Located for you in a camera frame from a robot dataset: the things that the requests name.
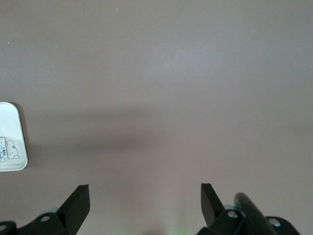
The beige rectangular tray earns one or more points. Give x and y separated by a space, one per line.
12 122

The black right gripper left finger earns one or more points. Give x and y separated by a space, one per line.
71 213

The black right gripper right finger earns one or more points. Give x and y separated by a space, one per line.
212 210

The blue white milk carton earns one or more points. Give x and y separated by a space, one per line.
2 150

